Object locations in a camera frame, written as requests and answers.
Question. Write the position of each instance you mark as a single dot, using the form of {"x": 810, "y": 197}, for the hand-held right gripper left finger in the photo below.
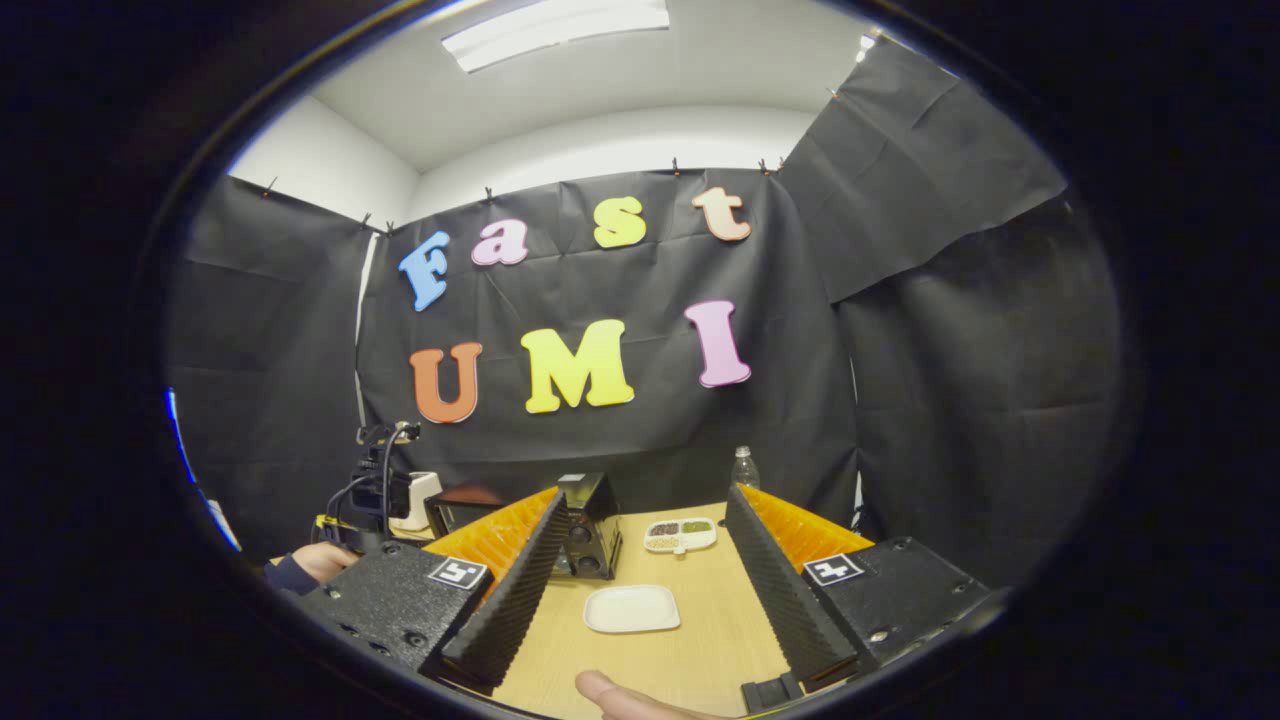
{"x": 500, "y": 615}

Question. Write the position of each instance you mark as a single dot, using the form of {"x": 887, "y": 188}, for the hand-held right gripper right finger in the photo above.
{"x": 785, "y": 600}

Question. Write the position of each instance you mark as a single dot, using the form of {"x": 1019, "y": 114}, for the black electric oven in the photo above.
{"x": 590, "y": 530}

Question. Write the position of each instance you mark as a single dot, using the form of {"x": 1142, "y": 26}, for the white toaster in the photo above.
{"x": 425, "y": 495}

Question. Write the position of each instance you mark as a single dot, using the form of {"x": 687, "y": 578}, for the white divided condiment dish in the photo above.
{"x": 680, "y": 535}

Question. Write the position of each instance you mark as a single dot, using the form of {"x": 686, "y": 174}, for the white square plate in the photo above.
{"x": 632, "y": 608}

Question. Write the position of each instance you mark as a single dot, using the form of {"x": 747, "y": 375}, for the clear plastic water bottle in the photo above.
{"x": 745, "y": 470}

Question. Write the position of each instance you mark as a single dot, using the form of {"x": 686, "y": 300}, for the large ceiling light panel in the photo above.
{"x": 555, "y": 32}

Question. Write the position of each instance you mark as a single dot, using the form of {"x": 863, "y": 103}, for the small ceiling light panel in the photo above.
{"x": 866, "y": 46}

